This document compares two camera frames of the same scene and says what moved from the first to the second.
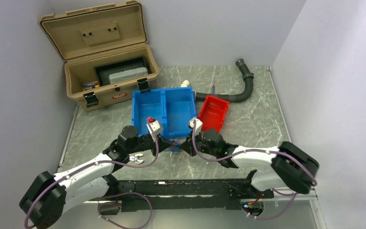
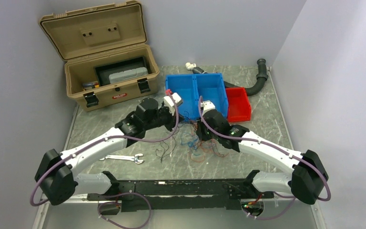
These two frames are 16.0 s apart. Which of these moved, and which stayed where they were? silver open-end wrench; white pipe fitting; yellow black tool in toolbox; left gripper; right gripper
Moved: right gripper; white pipe fitting; left gripper
Stayed: yellow black tool in toolbox; silver open-end wrench
